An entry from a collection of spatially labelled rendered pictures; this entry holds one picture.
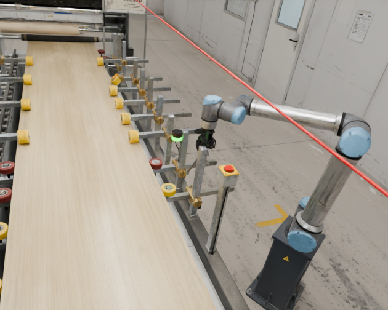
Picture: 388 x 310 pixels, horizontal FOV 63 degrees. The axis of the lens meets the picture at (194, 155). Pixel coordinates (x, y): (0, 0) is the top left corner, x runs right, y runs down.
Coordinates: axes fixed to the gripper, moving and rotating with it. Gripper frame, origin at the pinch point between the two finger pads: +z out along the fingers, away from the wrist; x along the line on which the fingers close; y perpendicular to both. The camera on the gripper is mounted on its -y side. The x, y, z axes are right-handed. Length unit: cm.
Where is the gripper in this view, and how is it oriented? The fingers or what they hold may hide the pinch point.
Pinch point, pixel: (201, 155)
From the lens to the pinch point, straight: 181.9
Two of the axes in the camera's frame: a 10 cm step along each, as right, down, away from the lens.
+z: -1.2, 8.4, 5.3
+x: 9.2, -1.1, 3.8
